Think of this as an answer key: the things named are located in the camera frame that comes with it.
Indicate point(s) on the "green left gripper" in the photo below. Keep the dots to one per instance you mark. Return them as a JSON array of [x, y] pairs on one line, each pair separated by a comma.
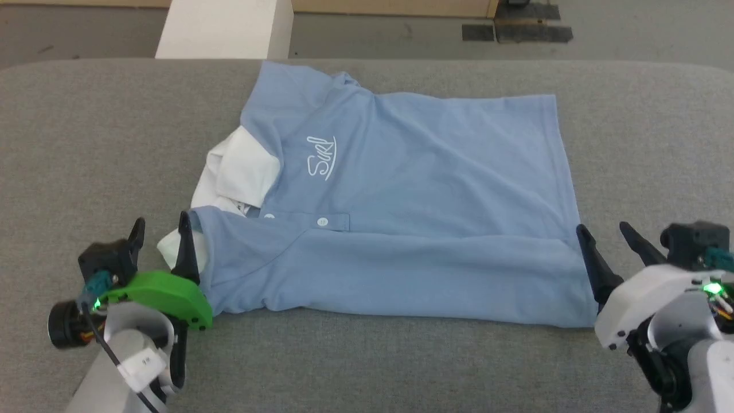
[[166, 289]]

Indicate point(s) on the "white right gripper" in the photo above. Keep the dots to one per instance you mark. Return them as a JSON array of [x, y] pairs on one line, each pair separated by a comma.
[[636, 298]]

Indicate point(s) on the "light blue polo shirt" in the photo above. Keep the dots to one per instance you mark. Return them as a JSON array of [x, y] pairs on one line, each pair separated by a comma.
[[413, 201]]

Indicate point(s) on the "white rectangular block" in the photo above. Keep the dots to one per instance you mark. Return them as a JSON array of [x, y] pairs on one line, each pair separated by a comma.
[[223, 28]]

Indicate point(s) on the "large dark floor mat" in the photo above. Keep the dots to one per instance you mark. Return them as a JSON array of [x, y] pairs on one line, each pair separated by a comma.
[[533, 31]]

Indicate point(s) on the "small dark floor mat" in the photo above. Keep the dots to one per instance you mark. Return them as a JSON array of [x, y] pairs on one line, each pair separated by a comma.
[[477, 32]]

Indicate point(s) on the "wooden baseboard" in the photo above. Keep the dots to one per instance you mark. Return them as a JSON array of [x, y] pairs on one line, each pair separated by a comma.
[[390, 7]]

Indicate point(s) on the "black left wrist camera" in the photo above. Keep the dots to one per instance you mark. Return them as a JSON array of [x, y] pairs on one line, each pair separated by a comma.
[[109, 258]]

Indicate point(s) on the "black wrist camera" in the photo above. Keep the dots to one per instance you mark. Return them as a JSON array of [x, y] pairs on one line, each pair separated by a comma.
[[691, 241], [109, 258]]

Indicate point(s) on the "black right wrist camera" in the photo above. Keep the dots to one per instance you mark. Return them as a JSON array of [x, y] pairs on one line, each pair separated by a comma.
[[691, 241]]

